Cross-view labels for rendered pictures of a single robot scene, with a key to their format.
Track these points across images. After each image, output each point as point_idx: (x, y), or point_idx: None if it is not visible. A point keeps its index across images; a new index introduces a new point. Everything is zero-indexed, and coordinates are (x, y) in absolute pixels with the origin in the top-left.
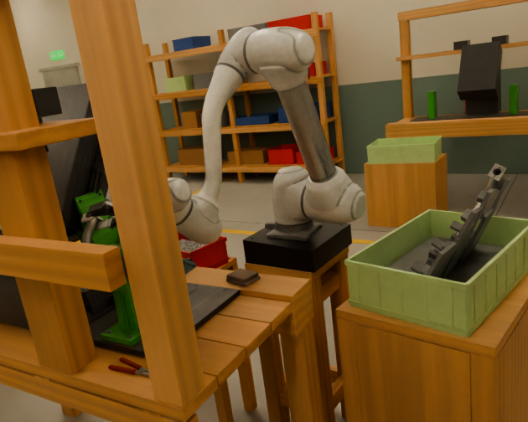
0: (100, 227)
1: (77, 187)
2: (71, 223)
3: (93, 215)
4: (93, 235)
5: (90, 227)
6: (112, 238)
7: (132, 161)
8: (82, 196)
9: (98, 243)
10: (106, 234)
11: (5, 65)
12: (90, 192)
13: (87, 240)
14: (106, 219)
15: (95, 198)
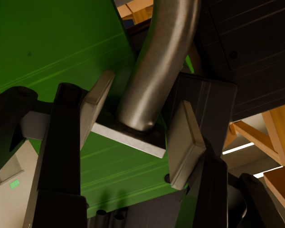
0: (108, 86)
1: (169, 216)
2: (185, 89)
3: (220, 166)
4: (116, 45)
5: (159, 83)
6: (12, 36)
7: None
8: (157, 194)
9: (90, 8)
10: (49, 51)
11: None
12: (124, 206)
13: (187, 8)
14: (89, 131)
15: (100, 190)
